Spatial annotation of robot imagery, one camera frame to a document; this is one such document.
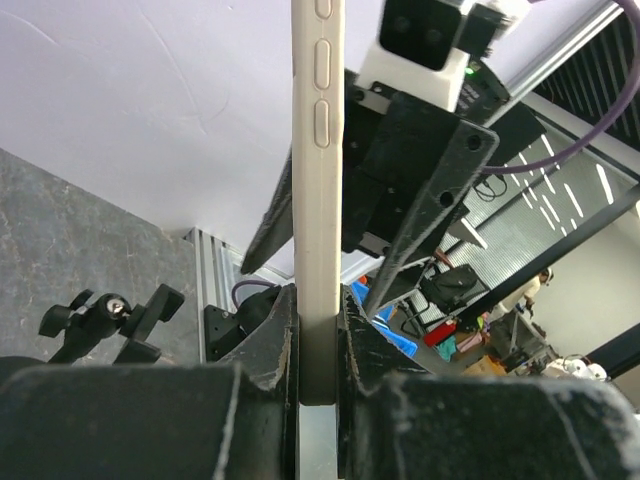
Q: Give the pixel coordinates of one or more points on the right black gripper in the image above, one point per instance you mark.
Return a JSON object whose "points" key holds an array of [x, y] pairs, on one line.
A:
{"points": [[406, 167]]}

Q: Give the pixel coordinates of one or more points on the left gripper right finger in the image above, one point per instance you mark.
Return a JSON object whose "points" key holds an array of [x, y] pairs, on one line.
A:
{"points": [[398, 421]]}

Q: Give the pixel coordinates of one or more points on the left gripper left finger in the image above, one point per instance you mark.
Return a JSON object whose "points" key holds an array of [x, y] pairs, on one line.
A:
{"points": [[236, 418]]}

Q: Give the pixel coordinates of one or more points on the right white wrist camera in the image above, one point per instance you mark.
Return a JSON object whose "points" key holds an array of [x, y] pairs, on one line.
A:
{"points": [[424, 47]]}

